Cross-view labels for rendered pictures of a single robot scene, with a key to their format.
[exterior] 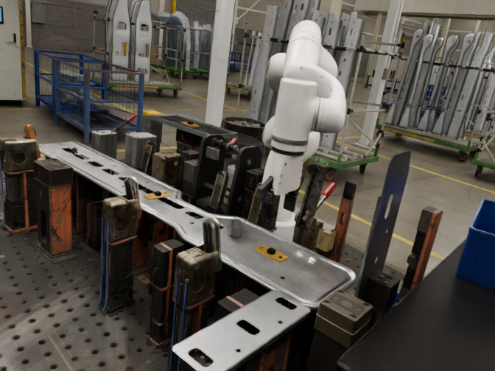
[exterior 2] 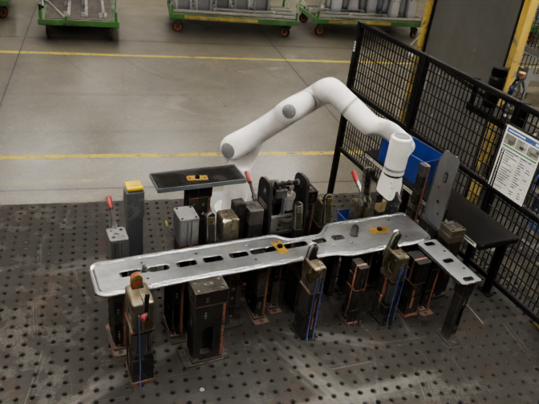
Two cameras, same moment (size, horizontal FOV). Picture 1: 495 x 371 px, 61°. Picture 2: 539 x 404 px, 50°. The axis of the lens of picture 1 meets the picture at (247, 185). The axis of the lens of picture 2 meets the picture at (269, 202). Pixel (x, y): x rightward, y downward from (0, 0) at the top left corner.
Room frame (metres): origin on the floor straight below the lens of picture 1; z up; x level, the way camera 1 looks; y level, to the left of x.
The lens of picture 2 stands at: (0.56, 2.01, 2.29)
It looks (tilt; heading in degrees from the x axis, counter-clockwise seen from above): 30 degrees down; 294
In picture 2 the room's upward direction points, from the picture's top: 7 degrees clockwise
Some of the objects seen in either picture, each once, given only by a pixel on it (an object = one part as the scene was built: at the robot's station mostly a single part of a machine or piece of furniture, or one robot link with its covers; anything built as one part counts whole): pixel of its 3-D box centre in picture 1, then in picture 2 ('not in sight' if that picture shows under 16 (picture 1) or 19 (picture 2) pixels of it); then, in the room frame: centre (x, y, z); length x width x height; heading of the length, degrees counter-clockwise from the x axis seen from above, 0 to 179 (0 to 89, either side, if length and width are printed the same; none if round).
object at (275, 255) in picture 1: (271, 251); (379, 228); (0.96, -0.08, 1.01); 0.08 x 0.04 x 0.01; 51
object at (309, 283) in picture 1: (152, 195); (275, 250); (1.26, 0.30, 1.00); 1.38 x 0.22 x 0.02; 51
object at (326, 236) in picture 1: (315, 290); (373, 234); (1.00, -0.22, 0.88); 0.04 x 0.04 x 0.36; 51
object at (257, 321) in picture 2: (139, 230); (257, 282); (1.30, 0.34, 0.84); 0.17 x 0.06 x 0.29; 141
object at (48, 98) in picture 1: (69, 84); not in sight; (7.03, 3.17, 0.48); 1.20 x 0.80 x 0.95; 40
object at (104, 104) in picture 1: (97, 99); not in sight; (5.95, 2.28, 0.47); 1.20 x 0.80 x 0.95; 43
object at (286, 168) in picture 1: (284, 168); (390, 183); (0.96, -0.08, 1.23); 0.10 x 0.07 x 0.11; 141
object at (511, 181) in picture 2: not in sight; (516, 164); (0.53, -0.45, 1.30); 0.23 x 0.02 x 0.31; 141
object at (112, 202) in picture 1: (118, 254); (309, 297); (1.07, 0.34, 0.87); 0.12 x 0.09 x 0.35; 141
